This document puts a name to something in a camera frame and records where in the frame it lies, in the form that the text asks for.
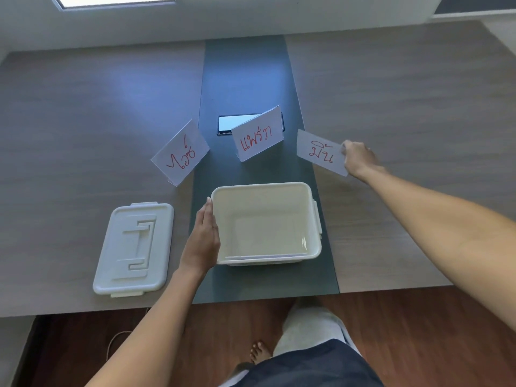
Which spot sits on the person's right hand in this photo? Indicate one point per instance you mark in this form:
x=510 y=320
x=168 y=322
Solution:
x=361 y=159

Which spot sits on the person's left hand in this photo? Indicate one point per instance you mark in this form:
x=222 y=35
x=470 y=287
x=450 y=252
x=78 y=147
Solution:
x=202 y=241

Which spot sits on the person's left fingers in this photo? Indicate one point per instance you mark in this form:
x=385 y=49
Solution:
x=207 y=217

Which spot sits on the person's right fingers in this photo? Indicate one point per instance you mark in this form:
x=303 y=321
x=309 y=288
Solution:
x=350 y=151

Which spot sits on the white red-lettered paper card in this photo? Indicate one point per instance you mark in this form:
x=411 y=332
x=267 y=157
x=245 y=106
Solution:
x=181 y=155
x=320 y=153
x=258 y=136

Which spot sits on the white plastic storage box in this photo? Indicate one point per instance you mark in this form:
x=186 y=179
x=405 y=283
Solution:
x=266 y=221

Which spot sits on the person's right forearm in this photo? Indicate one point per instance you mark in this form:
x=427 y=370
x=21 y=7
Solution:
x=443 y=229

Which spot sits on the person's left forearm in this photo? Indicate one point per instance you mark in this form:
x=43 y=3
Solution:
x=161 y=318

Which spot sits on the folded white red-lettered paper card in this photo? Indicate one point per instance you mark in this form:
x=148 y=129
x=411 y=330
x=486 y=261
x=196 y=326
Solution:
x=258 y=136
x=181 y=155

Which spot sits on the white plastic box lid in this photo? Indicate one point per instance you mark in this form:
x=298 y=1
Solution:
x=135 y=249

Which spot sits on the black smartphone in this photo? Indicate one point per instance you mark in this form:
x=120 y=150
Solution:
x=227 y=124

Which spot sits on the person's bare foot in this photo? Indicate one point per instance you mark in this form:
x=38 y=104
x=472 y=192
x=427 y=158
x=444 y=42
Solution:
x=258 y=352

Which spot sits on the person's grey trouser leg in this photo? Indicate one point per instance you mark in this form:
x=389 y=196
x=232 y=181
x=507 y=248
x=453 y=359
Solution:
x=310 y=326

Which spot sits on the person's dark blue garment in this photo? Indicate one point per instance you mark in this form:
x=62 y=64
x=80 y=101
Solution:
x=306 y=368

